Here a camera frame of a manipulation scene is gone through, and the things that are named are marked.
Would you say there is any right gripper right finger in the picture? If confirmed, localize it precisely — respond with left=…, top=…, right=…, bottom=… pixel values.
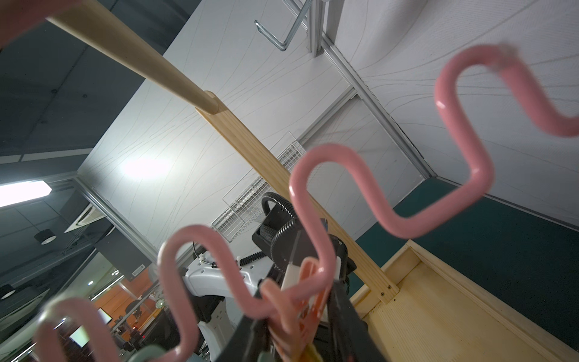
left=327, top=281, right=387, bottom=362

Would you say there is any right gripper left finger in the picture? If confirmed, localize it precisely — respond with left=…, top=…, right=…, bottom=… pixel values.
left=216, top=316, right=271, bottom=362

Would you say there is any pink clip hanger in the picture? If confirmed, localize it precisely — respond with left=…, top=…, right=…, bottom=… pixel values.
left=1, top=1, right=578, bottom=361

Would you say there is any wooden clothes rack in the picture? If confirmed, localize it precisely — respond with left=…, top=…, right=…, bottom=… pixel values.
left=44, top=0, right=579, bottom=362

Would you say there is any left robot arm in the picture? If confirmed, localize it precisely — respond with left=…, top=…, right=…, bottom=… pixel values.
left=132, top=192, right=348, bottom=361

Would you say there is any metal double hook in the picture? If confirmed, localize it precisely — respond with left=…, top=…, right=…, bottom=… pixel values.
left=254, top=1, right=313, bottom=52

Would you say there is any aluminium top rail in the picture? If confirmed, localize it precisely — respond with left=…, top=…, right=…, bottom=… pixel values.
left=321, top=1, right=438, bottom=179

